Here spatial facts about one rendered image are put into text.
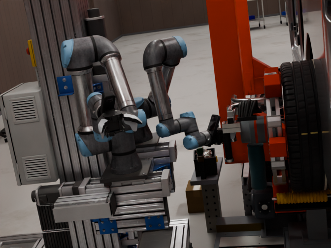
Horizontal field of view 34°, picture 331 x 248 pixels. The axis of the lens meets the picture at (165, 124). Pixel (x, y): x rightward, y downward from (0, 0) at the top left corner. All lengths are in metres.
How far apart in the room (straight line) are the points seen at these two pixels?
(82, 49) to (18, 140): 0.65
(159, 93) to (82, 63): 0.50
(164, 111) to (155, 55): 0.28
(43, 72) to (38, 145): 0.36
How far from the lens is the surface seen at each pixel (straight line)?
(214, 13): 3.15
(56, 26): 2.61
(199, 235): 3.65
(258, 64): 5.14
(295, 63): 2.70
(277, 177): 2.73
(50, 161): 2.71
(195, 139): 2.72
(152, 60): 2.65
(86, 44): 2.34
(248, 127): 2.75
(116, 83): 2.25
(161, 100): 2.66
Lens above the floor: 1.62
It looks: 14 degrees down
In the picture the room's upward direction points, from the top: 8 degrees counter-clockwise
